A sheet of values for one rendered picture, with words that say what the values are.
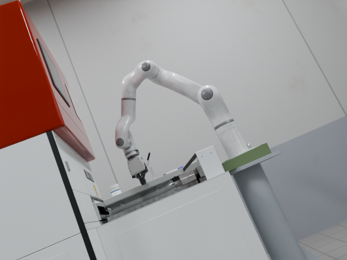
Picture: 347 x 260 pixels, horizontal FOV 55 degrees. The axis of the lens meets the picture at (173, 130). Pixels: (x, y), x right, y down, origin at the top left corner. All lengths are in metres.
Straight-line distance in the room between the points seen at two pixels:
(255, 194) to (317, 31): 2.56
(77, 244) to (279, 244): 0.98
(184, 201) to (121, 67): 2.45
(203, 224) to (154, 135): 2.06
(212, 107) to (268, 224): 0.66
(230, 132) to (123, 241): 0.78
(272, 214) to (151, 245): 0.65
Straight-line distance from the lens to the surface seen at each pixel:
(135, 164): 1.94
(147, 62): 1.91
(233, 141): 1.78
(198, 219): 1.48
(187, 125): 3.43
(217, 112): 1.80
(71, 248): 1.30
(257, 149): 1.71
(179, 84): 1.89
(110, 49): 3.81
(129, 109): 1.97
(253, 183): 1.76
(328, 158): 3.61
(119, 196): 2.08
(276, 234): 1.79
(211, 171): 1.56
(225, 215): 1.50
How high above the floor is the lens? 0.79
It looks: 11 degrees up
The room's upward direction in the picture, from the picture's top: 23 degrees counter-clockwise
